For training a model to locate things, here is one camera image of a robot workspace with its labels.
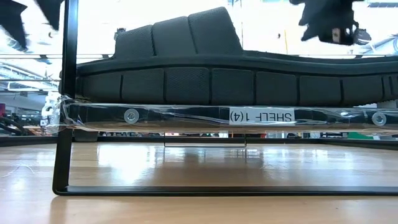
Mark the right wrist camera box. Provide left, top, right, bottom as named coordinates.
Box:
left=318, top=26, right=356, bottom=46

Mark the black metal table frame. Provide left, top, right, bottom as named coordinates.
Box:
left=0, top=135, right=398, bottom=151

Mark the black slide sandal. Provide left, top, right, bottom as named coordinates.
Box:
left=75, top=6, right=398, bottom=107

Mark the wooden shelf black metal frame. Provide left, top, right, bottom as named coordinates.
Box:
left=52, top=0, right=398, bottom=197

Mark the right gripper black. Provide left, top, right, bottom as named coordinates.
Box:
left=289, top=0, right=364, bottom=43

